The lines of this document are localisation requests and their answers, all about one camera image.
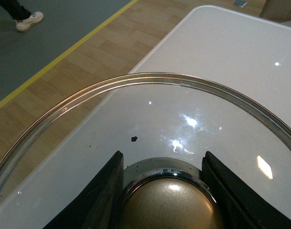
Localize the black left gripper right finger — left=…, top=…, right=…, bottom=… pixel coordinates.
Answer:
left=201, top=151, right=291, bottom=229

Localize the glass pot lid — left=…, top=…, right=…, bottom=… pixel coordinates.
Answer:
left=0, top=73, right=291, bottom=229

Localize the white sneaker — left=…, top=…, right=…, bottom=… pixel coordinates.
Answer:
left=16, top=11, right=44, bottom=32

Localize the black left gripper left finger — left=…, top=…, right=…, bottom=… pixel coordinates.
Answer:
left=45, top=151, right=124, bottom=229

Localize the black trouser leg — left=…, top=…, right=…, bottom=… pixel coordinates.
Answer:
left=0, top=0, right=31, bottom=20

